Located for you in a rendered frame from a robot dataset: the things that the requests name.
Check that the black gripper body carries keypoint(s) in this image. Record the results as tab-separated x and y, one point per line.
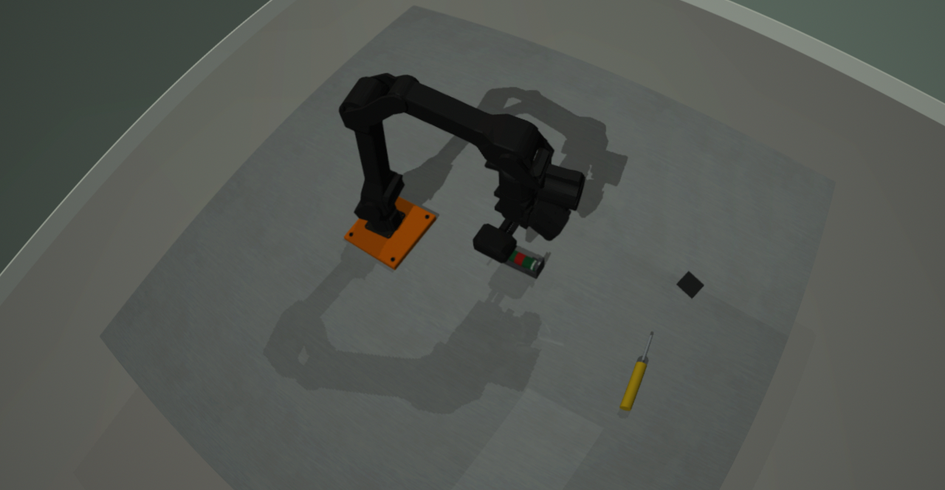
497	243

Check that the green and red battery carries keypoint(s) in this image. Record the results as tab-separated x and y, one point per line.
522	260

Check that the yellow-handled screwdriver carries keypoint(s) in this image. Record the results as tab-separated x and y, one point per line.
635	381

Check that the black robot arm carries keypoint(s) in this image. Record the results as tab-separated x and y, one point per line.
508	143

